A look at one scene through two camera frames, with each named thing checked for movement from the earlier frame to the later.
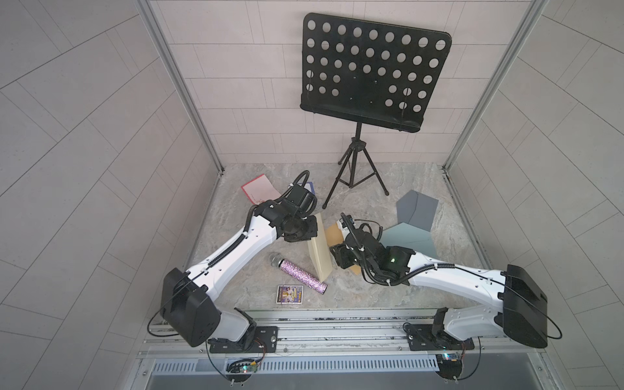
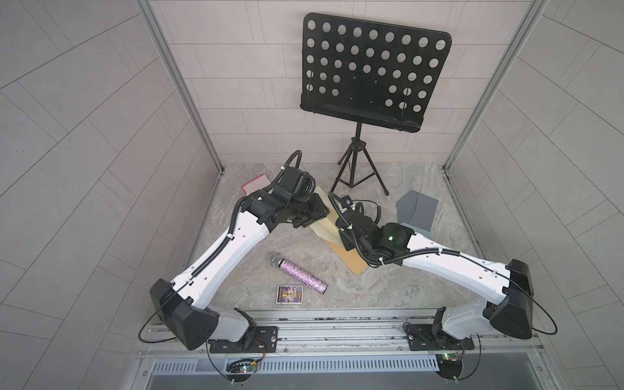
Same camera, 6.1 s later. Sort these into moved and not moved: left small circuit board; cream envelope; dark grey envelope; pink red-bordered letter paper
Moved: cream envelope
Not moved: pink red-bordered letter paper; dark grey envelope; left small circuit board
